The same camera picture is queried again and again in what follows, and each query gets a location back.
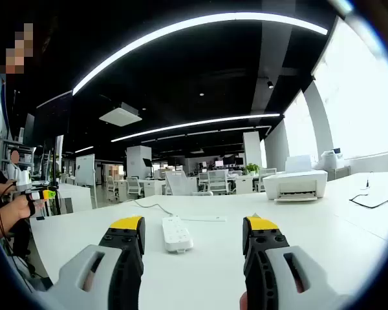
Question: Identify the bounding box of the straight ceiling light strip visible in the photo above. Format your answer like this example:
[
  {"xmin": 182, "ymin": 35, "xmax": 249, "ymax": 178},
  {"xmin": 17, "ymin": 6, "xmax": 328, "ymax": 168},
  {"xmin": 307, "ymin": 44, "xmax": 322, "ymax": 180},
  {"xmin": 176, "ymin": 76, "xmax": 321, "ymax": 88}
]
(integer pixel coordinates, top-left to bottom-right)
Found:
[{"xmin": 110, "ymin": 112, "xmax": 282, "ymax": 143}]

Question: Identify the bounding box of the long curved ceiling light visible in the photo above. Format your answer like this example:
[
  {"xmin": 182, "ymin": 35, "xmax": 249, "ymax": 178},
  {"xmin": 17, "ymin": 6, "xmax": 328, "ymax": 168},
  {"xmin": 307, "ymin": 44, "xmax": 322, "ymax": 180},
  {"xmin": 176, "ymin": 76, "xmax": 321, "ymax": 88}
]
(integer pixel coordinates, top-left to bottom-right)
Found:
[{"xmin": 72, "ymin": 12, "xmax": 329, "ymax": 96}]

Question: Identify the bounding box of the white mesh office chair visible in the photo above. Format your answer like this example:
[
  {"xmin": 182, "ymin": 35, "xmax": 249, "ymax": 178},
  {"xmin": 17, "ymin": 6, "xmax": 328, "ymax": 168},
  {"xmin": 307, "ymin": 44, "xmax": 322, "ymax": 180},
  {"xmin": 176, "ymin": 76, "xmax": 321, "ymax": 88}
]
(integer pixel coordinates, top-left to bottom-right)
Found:
[
  {"xmin": 207, "ymin": 169, "xmax": 231, "ymax": 195},
  {"xmin": 164, "ymin": 170, "xmax": 199, "ymax": 196},
  {"xmin": 257, "ymin": 167, "xmax": 278, "ymax": 193},
  {"xmin": 126, "ymin": 176, "xmax": 146, "ymax": 198}
]

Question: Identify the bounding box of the long black cable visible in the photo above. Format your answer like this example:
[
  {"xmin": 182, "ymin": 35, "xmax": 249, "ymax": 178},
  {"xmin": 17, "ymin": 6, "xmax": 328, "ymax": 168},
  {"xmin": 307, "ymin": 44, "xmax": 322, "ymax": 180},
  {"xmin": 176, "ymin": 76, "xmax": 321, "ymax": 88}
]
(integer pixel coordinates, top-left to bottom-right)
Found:
[{"xmin": 349, "ymin": 192, "xmax": 388, "ymax": 209}]

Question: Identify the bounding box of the white table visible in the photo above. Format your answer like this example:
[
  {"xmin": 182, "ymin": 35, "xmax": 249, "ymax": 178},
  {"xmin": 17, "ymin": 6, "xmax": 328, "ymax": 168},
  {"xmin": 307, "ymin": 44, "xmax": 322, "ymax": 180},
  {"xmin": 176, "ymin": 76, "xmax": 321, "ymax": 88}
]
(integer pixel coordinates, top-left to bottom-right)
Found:
[{"xmin": 28, "ymin": 170, "xmax": 388, "ymax": 310}]

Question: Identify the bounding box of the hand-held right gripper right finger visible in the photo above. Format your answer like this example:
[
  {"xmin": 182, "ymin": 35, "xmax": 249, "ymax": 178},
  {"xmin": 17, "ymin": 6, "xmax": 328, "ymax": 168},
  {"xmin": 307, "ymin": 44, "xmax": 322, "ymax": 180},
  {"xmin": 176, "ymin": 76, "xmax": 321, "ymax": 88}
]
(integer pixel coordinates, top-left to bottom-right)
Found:
[{"xmin": 242, "ymin": 215, "xmax": 353, "ymax": 310}]

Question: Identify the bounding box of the grey power strip cable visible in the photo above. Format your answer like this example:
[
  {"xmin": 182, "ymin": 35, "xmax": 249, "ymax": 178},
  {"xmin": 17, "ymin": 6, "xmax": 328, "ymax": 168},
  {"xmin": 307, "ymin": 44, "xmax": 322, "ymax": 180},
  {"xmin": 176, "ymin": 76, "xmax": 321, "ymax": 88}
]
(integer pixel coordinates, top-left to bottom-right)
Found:
[{"xmin": 133, "ymin": 199, "xmax": 175, "ymax": 217}]

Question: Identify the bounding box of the white power adapter plug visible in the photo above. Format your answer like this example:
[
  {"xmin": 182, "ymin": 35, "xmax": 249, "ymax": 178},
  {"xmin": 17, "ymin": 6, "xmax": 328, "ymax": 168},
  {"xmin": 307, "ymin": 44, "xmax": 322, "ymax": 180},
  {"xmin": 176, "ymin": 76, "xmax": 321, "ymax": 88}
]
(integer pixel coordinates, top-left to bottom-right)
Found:
[{"xmin": 161, "ymin": 215, "xmax": 195, "ymax": 255}]

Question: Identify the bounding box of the white ceiling air conditioner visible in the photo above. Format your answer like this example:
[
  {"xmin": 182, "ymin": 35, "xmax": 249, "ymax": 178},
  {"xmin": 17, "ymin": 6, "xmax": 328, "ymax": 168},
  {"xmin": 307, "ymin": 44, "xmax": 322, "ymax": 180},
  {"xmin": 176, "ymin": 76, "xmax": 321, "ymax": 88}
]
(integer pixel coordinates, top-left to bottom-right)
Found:
[{"xmin": 98, "ymin": 102, "xmax": 144, "ymax": 127}]

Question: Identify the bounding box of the white whiteboard on stand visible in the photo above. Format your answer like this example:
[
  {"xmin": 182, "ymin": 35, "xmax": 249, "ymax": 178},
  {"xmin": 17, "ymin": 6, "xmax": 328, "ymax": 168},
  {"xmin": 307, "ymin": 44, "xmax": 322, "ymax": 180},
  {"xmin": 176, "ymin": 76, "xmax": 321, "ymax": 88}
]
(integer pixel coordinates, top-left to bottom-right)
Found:
[{"xmin": 74, "ymin": 154, "xmax": 96, "ymax": 187}]

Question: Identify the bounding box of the grey metal shelf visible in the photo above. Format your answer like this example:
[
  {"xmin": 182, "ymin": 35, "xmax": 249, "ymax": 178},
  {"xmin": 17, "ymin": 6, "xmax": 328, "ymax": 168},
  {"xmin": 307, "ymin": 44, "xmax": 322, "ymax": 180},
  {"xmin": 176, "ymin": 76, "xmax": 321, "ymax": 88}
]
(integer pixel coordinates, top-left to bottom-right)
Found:
[{"xmin": 1, "ymin": 138, "xmax": 36, "ymax": 181}]

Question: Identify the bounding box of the person's left hand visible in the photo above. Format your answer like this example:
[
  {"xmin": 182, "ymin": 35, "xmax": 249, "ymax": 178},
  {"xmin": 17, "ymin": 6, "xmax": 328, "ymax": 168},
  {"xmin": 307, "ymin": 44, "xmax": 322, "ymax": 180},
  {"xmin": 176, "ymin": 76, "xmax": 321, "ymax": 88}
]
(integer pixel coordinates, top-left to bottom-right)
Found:
[{"xmin": 1, "ymin": 194, "xmax": 49, "ymax": 229}]

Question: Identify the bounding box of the black tripod stand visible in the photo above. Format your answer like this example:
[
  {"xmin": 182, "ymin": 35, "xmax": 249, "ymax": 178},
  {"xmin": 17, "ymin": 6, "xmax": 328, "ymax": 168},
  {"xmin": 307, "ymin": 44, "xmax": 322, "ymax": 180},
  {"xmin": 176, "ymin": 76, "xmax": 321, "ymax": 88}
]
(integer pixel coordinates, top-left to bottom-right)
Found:
[{"xmin": 49, "ymin": 135, "xmax": 61, "ymax": 216}]

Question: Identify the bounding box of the large black display screen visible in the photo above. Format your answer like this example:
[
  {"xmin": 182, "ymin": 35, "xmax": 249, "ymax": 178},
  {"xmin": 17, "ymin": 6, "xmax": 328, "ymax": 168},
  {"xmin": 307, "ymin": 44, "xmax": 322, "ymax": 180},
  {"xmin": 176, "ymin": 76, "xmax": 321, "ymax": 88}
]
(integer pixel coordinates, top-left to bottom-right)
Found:
[{"xmin": 22, "ymin": 92, "xmax": 74, "ymax": 148}]

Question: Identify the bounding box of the green potted plant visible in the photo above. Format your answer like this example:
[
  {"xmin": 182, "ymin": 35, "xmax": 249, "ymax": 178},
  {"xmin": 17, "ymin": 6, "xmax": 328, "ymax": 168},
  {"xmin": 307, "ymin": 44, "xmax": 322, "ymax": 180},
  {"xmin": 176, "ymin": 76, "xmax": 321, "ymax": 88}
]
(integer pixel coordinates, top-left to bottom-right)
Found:
[{"xmin": 244, "ymin": 162, "xmax": 261, "ymax": 177}]

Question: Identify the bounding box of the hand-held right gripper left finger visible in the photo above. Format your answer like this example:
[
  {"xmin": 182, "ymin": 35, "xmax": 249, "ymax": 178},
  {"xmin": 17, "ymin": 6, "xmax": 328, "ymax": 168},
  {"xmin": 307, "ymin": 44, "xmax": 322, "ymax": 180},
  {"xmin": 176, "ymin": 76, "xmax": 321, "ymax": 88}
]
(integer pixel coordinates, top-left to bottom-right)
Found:
[{"xmin": 47, "ymin": 216, "xmax": 146, "ymax": 310}]

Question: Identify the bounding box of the white device with screen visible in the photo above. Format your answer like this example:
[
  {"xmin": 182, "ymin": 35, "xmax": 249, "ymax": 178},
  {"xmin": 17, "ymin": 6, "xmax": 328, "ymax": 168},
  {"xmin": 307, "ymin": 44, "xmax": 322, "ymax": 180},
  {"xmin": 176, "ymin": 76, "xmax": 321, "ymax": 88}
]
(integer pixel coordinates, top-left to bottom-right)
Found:
[{"xmin": 319, "ymin": 147, "xmax": 352, "ymax": 171}]

